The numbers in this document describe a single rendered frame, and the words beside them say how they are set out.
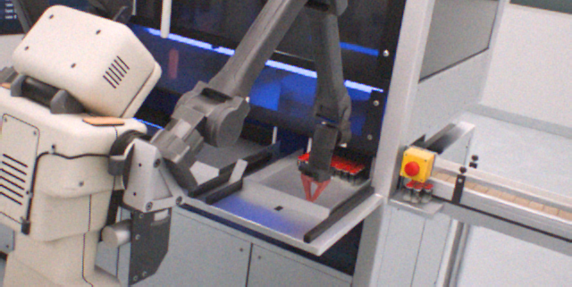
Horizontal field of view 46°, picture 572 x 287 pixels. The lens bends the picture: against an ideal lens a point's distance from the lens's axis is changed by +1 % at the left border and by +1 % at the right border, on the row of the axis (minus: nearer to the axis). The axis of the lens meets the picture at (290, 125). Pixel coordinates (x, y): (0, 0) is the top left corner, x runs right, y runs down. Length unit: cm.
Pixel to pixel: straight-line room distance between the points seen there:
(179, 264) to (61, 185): 130
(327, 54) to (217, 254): 101
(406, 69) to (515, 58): 467
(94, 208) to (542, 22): 546
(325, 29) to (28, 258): 74
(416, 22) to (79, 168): 99
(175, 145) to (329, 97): 57
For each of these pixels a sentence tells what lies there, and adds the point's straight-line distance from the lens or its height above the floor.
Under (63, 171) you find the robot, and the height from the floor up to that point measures 116.
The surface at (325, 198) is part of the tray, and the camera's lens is 183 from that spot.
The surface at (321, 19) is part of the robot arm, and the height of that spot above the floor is 140.
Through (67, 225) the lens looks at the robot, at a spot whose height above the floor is 103.
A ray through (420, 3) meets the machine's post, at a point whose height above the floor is 143.
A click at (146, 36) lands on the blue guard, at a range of 225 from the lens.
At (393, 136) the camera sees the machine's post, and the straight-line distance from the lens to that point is 185.
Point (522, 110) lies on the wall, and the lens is 651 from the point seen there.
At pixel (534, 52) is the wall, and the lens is 641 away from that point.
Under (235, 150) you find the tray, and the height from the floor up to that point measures 88.
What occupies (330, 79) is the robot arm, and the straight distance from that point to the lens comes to 154.
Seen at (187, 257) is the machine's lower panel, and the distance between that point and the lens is 237.
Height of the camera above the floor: 162
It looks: 18 degrees down
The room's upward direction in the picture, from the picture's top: 8 degrees clockwise
